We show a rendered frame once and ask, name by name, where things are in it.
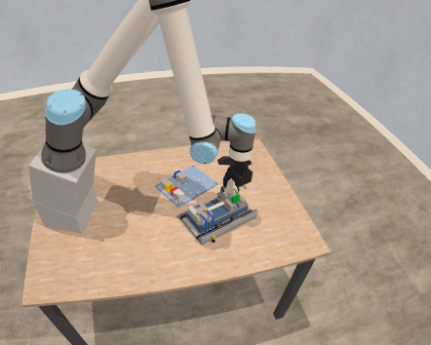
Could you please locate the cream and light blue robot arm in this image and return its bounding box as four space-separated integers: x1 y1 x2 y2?
41 0 256 173

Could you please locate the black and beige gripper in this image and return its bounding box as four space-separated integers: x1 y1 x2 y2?
223 158 253 198

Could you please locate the grey metal blank with blue end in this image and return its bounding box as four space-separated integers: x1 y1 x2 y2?
174 171 187 183

